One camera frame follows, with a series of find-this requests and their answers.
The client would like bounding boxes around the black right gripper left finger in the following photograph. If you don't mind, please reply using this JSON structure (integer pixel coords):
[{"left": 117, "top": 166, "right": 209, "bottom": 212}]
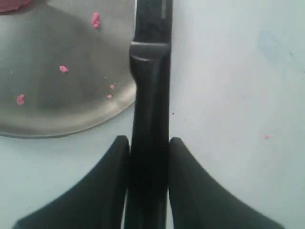
[{"left": 13, "top": 135, "right": 129, "bottom": 229}]

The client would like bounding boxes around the black knife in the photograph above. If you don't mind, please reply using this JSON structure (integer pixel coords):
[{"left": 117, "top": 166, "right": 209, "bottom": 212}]
[{"left": 124, "top": 0, "right": 173, "bottom": 229}]

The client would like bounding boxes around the pink dough lump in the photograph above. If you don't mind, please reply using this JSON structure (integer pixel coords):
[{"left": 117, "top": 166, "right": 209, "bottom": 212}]
[{"left": 0, "top": 0, "right": 31, "bottom": 13}]

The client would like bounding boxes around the round steel plate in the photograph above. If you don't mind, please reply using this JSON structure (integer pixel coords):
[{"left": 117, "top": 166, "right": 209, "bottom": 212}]
[{"left": 0, "top": 0, "right": 136, "bottom": 138}]

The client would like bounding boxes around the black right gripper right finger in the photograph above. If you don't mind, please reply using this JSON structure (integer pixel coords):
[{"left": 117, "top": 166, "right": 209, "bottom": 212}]
[{"left": 168, "top": 137, "right": 282, "bottom": 229}]

